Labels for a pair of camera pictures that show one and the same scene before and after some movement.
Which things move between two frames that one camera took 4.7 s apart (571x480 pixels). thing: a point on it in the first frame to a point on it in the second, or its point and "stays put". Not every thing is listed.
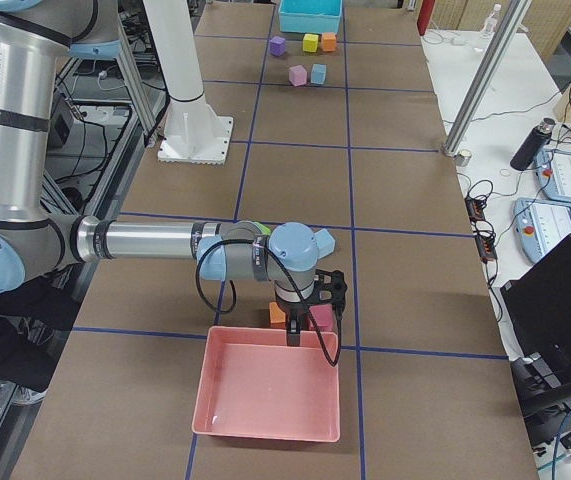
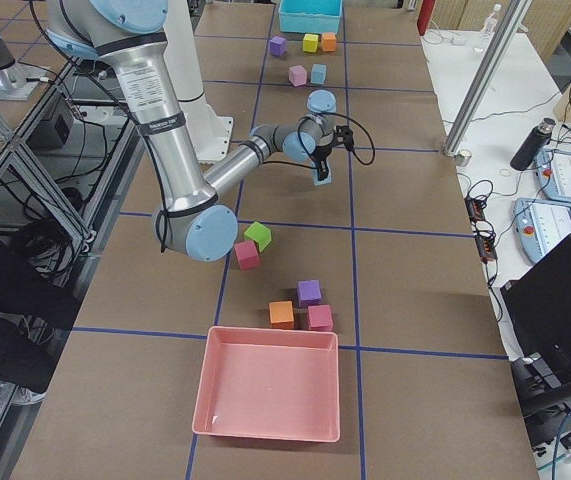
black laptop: (558, 310) stays put
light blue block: (318, 73) stays put
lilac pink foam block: (297, 75) stays put
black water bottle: (531, 145) stays put
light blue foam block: (325, 243) to (322, 173)
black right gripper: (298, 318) to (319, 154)
